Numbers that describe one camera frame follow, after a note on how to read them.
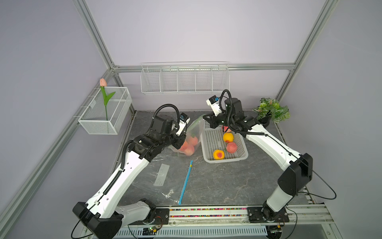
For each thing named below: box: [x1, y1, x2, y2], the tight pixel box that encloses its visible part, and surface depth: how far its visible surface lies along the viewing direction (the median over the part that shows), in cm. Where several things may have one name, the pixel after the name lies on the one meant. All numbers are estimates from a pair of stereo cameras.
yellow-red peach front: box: [212, 149, 226, 160], surface depth 91 cm
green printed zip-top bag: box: [167, 114, 206, 157], surface depth 87 cm
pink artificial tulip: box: [99, 78, 116, 121], surface depth 81 cm
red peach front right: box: [226, 141, 238, 154], surface depth 94 cm
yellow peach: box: [222, 132, 235, 143], surface depth 99 cm
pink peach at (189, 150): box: [185, 145, 195, 156], surface depth 87 cm
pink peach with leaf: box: [188, 136, 198, 146], surface depth 97 cm
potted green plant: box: [252, 97, 291, 128], surface depth 88 cm
